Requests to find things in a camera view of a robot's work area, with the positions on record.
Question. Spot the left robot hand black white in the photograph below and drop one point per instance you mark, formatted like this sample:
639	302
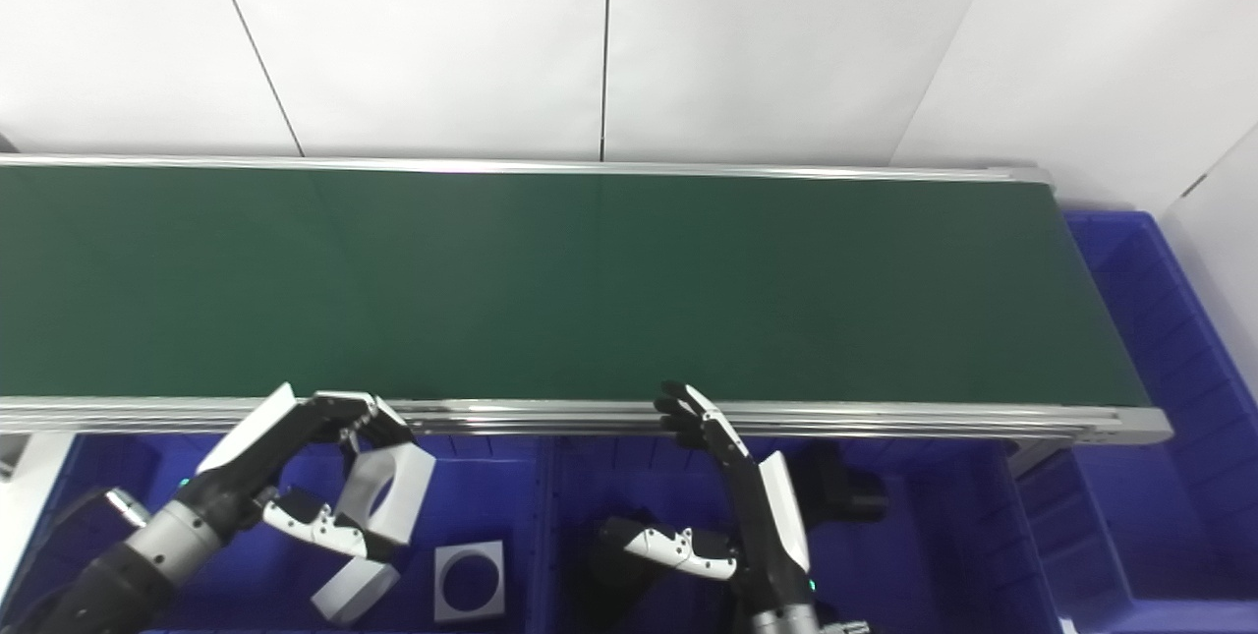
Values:
246	457

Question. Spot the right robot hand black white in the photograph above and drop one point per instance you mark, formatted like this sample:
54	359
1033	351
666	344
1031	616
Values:
762	526

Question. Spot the white square part with hole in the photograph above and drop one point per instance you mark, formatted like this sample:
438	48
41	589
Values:
408	487
486	605
349	595

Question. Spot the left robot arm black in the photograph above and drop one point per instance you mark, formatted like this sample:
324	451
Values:
118	575

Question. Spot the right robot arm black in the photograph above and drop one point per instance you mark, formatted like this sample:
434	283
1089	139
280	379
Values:
786	620

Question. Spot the black blocky part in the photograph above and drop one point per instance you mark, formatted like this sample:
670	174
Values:
845	487

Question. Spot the green conveyor belt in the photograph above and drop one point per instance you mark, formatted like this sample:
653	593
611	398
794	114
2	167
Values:
885	415
590	280

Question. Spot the blue plastic bin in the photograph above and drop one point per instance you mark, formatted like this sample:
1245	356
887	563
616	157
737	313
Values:
472	487
1160	516
934	555

